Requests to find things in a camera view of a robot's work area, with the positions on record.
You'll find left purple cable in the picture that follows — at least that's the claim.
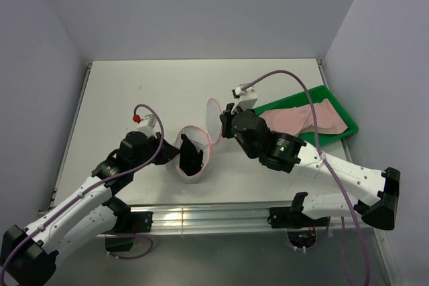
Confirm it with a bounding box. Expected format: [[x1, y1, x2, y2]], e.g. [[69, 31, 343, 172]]
[[0, 104, 164, 269]]

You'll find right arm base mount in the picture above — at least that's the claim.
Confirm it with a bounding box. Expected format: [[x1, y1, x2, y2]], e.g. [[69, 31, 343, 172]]
[[267, 207, 317, 249]]

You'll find pink bra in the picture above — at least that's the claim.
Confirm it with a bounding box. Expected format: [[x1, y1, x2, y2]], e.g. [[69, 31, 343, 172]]
[[260, 98, 348, 136]]

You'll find black bra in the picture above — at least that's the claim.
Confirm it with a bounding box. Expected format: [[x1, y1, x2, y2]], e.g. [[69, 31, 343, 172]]
[[179, 134, 204, 177]]

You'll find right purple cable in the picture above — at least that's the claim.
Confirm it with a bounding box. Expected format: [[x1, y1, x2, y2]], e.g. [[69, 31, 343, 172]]
[[241, 70, 371, 286]]

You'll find purple cable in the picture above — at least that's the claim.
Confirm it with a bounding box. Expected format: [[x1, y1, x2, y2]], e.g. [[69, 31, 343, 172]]
[[241, 70, 371, 286], [0, 104, 164, 269]]

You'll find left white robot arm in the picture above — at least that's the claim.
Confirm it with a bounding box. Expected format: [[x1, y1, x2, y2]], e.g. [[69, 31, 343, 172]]
[[1, 131, 180, 285]]

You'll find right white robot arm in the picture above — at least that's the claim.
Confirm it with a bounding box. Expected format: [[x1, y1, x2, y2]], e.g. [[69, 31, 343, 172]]
[[219, 104, 400, 231]]

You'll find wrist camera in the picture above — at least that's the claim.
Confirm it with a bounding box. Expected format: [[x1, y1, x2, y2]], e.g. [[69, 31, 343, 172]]
[[136, 114, 157, 137], [232, 84, 258, 114]]

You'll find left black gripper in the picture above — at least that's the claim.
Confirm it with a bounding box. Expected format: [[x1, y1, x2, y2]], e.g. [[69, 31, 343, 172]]
[[131, 131, 179, 171]]

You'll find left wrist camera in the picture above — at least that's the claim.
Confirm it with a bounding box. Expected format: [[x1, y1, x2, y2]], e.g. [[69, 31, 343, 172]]
[[136, 114, 157, 137]]

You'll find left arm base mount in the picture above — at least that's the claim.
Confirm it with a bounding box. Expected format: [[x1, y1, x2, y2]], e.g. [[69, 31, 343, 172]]
[[105, 211, 154, 258]]

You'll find green plastic tray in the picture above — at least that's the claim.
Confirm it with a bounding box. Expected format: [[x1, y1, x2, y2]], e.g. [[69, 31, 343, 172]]
[[255, 85, 359, 146]]

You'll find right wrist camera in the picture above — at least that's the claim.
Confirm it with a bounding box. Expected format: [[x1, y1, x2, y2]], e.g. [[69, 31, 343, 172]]
[[232, 84, 258, 114]]

